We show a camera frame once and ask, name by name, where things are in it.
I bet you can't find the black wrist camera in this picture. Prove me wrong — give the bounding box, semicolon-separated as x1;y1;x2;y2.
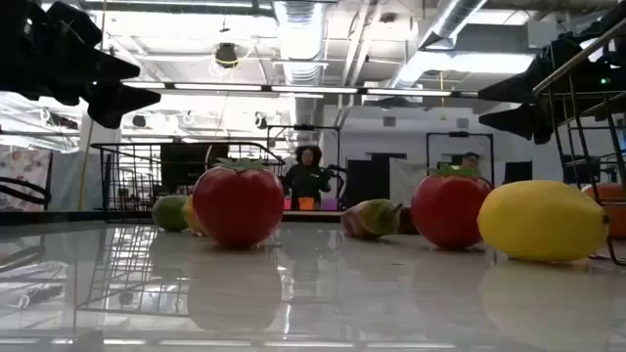
547;31;586;67
46;1;104;49

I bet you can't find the yellow lemon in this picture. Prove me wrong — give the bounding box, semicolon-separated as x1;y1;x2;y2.
476;179;611;263

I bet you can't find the green pear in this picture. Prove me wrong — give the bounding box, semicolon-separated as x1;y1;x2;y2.
340;198;404;241

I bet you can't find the black curved tube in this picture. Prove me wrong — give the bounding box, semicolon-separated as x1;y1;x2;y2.
0;175;53;206

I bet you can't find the black monitor screen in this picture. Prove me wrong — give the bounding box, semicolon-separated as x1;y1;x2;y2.
159;143;230;188

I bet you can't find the long light bar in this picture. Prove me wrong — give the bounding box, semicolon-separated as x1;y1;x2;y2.
121;81;480;98

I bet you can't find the black wire basket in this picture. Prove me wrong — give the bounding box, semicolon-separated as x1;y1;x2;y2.
90;140;288;212

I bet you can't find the green lime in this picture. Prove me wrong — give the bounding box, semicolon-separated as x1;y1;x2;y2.
151;194;190;233

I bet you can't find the yellow orange mango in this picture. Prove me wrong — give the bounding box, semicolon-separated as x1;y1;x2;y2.
182;194;206;237

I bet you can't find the black station frame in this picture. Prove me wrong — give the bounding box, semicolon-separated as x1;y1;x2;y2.
266;124;342;211
425;130;495;187

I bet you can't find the gold wire basket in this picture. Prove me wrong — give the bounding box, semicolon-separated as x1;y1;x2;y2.
531;18;626;268

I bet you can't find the silver ventilation duct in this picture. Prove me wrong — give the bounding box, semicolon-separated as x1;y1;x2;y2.
388;0;490;89
272;0;327;128

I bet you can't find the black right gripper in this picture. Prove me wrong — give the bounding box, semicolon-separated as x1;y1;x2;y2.
477;35;626;146

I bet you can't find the black table frame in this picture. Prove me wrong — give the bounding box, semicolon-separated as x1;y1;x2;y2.
0;209;343;225

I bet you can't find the orange fruit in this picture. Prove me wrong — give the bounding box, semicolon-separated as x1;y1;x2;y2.
582;183;626;240

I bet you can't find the red tomato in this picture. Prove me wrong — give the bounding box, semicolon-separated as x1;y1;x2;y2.
410;163;494;249

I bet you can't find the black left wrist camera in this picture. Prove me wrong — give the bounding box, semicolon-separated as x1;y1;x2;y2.
46;1;104;49

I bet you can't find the floral cloth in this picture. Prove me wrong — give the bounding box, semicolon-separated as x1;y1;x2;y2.
0;146;53;212

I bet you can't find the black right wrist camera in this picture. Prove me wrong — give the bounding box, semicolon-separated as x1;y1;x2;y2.
547;31;586;67

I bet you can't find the black hanging round device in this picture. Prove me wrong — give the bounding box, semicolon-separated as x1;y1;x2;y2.
214;42;240;68

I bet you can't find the red apple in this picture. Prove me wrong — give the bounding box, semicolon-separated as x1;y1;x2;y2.
192;156;286;248

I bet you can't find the person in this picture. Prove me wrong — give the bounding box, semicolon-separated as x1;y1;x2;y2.
459;152;483;172
282;145;338;211

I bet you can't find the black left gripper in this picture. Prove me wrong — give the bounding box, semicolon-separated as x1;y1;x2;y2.
0;0;163;130

